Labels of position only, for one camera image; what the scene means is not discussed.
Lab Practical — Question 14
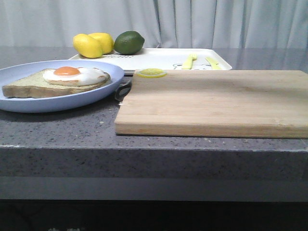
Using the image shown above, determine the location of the light blue round plate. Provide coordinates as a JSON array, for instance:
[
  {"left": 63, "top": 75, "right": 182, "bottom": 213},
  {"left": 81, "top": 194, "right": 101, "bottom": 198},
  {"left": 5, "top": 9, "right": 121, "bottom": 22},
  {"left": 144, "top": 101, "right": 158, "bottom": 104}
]
[{"left": 0, "top": 60, "right": 125, "bottom": 113}]

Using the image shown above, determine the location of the white bear tray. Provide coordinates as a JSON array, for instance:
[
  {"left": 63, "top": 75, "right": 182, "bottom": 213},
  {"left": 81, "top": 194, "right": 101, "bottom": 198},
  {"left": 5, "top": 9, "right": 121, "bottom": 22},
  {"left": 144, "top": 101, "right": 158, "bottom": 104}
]
[{"left": 68, "top": 48, "right": 233, "bottom": 72}]

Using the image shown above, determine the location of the lemon slice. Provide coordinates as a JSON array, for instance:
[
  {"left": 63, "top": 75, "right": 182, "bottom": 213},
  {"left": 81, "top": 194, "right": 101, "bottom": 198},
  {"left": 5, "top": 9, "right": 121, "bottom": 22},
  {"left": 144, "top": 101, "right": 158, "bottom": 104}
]
[{"left": 136, "top": 68, "right": 167, "bottom": 78}]

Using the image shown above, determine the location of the yellow plastic fork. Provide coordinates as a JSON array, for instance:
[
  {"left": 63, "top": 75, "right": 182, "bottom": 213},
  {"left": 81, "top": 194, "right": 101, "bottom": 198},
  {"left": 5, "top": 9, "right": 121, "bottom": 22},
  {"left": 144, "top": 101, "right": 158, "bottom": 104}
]
[{"left": 181, "top": 53, "right": 197, "bottom": 70}]

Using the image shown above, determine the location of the green lime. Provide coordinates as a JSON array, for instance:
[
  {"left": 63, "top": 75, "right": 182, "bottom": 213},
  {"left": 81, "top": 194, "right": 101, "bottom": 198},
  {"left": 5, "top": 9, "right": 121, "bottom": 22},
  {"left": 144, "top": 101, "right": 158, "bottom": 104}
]
[{"left": 114, "top": 31, "right": 145, "bottom": 55}]

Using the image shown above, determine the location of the yellow plastic knife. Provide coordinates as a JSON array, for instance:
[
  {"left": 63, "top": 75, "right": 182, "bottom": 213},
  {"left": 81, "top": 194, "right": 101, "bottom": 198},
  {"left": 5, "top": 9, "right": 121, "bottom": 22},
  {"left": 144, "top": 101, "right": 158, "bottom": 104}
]
[{"left": 205, "top": 57, "right": 222, "bottom": 70}]

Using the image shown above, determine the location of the rear yellow lemon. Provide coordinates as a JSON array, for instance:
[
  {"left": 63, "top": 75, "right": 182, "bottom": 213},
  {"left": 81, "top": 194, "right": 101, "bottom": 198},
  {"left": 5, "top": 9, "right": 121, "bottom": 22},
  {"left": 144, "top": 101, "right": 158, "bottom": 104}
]
[{"left": 89, "top": 32, "right": 114, "bottom": 54}]

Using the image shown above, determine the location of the yellow lemon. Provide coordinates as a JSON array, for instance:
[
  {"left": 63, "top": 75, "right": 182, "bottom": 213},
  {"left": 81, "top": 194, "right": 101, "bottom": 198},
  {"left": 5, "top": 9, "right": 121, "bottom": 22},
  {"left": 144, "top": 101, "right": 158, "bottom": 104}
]
[
  {"left": 73, "top": 34, "right": 103, "bottom": 58},
  {"left": 89, "top": 32, "right": 114, "bottom": 54}
]

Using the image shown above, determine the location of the fried egg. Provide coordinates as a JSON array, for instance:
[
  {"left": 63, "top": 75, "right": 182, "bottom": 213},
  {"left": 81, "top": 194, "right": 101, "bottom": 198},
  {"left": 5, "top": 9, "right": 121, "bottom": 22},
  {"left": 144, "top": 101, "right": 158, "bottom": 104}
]
[{"left": 43, "top": 66, "right": 110, "bottom": 86}]

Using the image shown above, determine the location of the wooden cutting board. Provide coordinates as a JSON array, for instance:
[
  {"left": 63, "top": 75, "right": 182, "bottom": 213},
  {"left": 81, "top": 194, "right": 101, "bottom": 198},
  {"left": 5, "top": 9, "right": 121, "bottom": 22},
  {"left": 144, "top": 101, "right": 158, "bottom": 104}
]
[{"left": 115, "top": 70, "right": 308, "bottom": 138}]

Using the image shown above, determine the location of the grey white curtain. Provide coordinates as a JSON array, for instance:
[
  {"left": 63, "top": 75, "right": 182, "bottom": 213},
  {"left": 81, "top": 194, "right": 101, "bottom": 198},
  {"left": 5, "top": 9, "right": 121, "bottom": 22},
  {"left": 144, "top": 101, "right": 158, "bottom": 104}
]
[{"left": 0, "top": 0, "right": 308, "bottom": 49}]

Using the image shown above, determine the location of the front yellow lemon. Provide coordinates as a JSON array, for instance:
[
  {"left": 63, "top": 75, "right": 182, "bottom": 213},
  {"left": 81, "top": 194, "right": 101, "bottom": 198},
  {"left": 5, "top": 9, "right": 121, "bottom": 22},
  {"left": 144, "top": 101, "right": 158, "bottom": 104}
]
[{"left": 73, "top": 34, "right": 103, "bottom": 58}]

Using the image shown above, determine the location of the bottom toast slice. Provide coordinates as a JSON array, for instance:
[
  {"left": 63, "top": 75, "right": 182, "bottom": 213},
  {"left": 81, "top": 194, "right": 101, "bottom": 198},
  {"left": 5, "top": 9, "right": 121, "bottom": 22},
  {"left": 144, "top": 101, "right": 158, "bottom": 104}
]
[{"left": 2, "top": 68, "right": 111, "bottom": 98}]

